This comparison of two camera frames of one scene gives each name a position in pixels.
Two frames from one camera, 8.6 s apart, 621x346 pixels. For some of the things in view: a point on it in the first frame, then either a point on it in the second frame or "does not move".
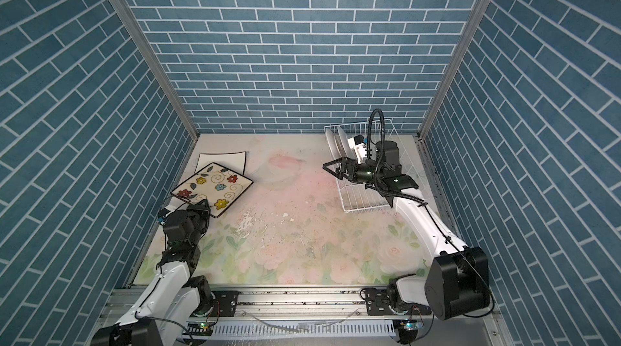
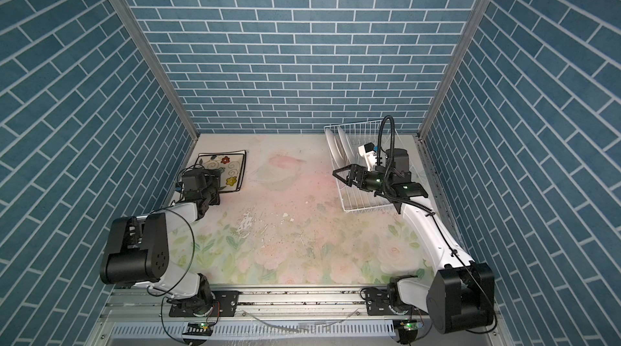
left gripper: x=196 y=209 → x=214 y=180
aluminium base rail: x=268 y=304 does not move
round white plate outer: x=333 y=143 does not move
